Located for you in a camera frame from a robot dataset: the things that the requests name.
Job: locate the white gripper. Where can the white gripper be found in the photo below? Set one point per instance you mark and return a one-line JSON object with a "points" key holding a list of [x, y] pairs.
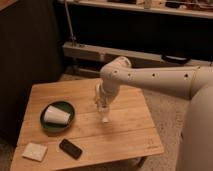
{"points": [[103, 99]]}

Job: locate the clear plastic bottle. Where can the clear plastic bottle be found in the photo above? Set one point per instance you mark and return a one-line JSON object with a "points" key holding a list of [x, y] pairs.
{"points": [[104, 111]]}

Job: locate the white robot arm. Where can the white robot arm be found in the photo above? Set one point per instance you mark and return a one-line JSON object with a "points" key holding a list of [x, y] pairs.
{"points": [[194, 83]]}

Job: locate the metal stand pole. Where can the metal stand pole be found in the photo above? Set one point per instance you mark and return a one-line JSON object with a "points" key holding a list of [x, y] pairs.
{"points": [[72, 37]]}

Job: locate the long wooden shelf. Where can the long wooden shelf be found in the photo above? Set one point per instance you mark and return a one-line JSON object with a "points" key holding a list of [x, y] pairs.
{"points": [[88, 59]]}

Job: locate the wooden side table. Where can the wooden side table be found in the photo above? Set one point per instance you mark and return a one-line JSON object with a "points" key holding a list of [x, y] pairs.
{"points": [[130, 132]]}

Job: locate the white paper cup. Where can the white paper cup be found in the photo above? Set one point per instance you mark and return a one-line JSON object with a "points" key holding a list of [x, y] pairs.
{"points": [[56, 115]]}

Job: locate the black object on shelf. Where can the black object on shelf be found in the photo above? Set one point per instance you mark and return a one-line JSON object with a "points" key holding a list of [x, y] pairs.
{"points": [[177, 60]]}

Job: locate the black smartphone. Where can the black smartphone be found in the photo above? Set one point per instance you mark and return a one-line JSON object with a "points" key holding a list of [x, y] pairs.
{"points": [[71, 149]]}

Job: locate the white square sponge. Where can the white square sponge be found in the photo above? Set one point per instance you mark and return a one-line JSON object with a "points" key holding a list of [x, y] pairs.
{"points": [[34, 152]]}

